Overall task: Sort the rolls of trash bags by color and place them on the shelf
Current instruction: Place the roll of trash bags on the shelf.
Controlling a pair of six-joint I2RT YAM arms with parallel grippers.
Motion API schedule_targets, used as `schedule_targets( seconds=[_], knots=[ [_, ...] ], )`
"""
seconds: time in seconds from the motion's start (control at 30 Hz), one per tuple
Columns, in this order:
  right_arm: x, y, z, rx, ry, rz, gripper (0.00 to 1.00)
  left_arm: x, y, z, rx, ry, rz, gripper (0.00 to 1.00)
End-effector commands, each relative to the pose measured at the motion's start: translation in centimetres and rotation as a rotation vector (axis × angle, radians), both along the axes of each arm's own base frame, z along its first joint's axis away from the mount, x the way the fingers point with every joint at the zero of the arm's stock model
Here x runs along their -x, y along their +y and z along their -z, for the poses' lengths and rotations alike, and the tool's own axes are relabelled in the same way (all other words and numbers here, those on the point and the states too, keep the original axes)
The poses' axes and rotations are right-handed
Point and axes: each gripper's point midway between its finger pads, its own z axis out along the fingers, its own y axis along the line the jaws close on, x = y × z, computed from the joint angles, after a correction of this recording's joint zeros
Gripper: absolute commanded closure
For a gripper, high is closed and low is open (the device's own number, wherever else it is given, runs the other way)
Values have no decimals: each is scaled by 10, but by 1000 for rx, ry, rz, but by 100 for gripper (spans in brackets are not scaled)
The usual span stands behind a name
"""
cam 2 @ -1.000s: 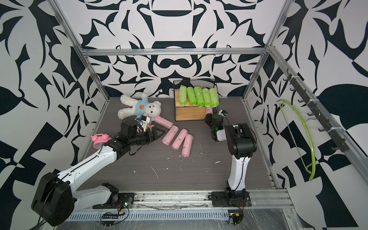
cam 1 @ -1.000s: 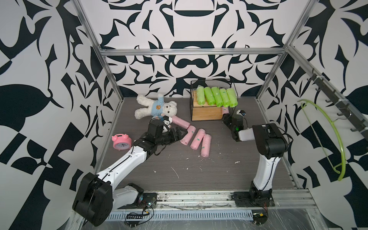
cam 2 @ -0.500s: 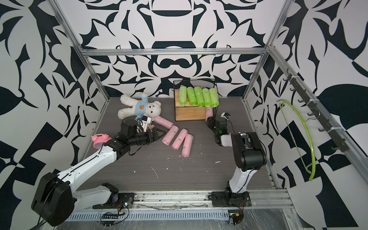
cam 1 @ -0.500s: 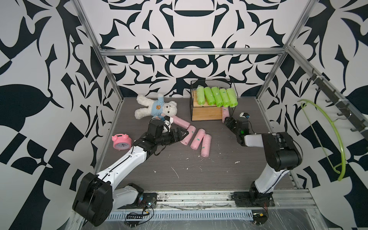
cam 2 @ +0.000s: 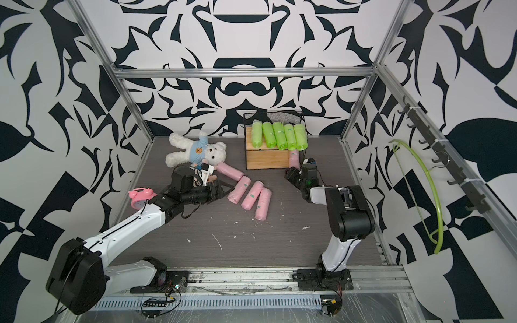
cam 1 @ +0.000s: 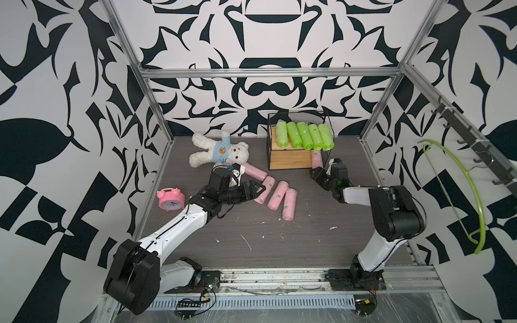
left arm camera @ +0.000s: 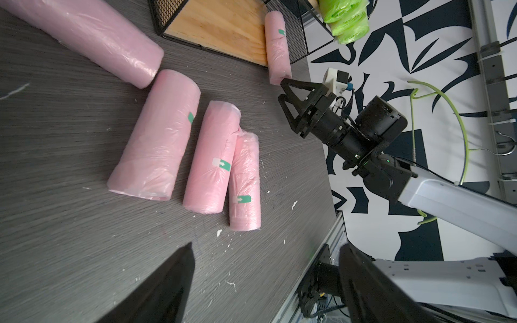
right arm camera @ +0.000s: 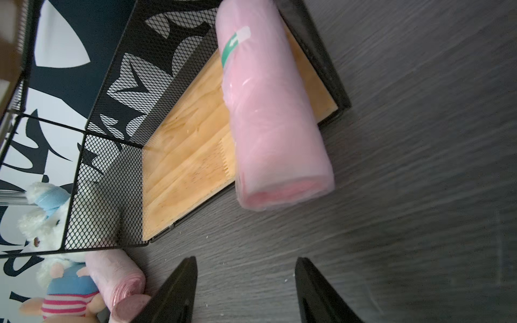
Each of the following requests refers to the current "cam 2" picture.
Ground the white teddy bear blue shirt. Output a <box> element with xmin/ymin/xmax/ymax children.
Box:
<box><xmin>165</xmin><ymin>131</ymin><xmax>227</xmax><ymax>168</ymax></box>

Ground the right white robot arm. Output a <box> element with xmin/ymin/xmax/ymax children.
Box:
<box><xmin>285</xmin><ymin>158</ymin><xmax>376</xmax><ymax>274</ymax></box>

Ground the black wall hook rail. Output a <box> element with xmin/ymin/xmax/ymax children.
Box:
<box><xmin>399</xmin><ymin>97</ymin><xmax>491</xmax><ymax>214</ymax></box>

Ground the pink trash bag roll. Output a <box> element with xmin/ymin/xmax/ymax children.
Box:
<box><xmin>255</xmin><ymin>188</ymin><xmax>272</xmax><ymax>221</ymax></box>
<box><xmin>241</xmin><ymin>180</ymin><xmax>264</xmax><ymax>211</ymax></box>
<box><xmin>289</xmin><ymin>150</ymin><xmax>300</xmax><ymax>170</ymax></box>
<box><xmin>228</xmin><ymin>176</ymin><xmax>251</xmax><ymax>204</ymax></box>
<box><xmin>215</xmin><ymin>162</ymin><xmax>244</xmax><ymax>182</ymax></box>

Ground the green trash bag roll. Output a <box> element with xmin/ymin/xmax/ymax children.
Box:
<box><xmin>251</xmin><ymin>120</ymin><xmax>263</xmax><ymax>148</ymax></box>
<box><xmin>272</xmin><ymin>122</ymin><xmax>288</xmax><ymax>151</ymax></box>
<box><xmin>284</xmin><ymin>124</ymin><xmax>297</xmax><ymax>151</ymax></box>
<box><xmin>294</xmin><ymin>123</ymin><xmax>308</xmax><ymax>151</ymax></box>
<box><xmin>262</xmin><ymin>122</ymin><xmax>277</xmax><ymax>148</ymax></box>

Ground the black wire wooden shelf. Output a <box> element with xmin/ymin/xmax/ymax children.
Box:
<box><xmin>243</xmin><ymin>109</ymin><xmax>306</xmax><ymax>170</ymax></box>

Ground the pink alarm clock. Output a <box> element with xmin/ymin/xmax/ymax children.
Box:
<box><xmin>128</xmin><ymin>188</ymin><xmax>157</xmax><ymax>210</ymax></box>

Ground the green plastic hanger hoop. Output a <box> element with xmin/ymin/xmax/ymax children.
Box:
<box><xmin>389</xmin><ymin>139</ymin><xmax>444</xmax><ymax>255</ymax></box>

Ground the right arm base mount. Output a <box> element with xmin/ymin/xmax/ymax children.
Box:
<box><xmin>292</xmin><ymin>264</ymin><xmax>354</xmax><ymax>292</ymax></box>

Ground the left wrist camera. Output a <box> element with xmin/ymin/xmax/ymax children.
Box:
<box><xmin>196</xmin><ymin>163</ymin><xmax>217</xmax><ymax>187</ymax></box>

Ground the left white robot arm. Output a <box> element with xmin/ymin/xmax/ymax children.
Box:
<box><xmin>46</xmin><ymin>167</ymin><xmax>235</xmax><ymax>315</ymax></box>

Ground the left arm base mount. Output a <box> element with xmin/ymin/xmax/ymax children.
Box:
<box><xmin>130</xmin><ymin>257</ymin><xmax>190</xmax><ymax>294</ymax></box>

